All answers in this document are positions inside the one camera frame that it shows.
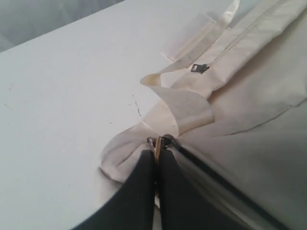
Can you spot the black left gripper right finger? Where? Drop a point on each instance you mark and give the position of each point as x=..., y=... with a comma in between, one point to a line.
x=183, y=207

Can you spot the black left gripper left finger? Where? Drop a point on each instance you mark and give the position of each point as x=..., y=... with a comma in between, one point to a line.
x=132, y=206

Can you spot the metal key ring zipper pull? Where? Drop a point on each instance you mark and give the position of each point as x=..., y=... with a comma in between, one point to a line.
x=159, y=144

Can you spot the cream white duffel bag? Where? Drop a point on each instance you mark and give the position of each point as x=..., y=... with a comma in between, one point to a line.
x=241, y=107

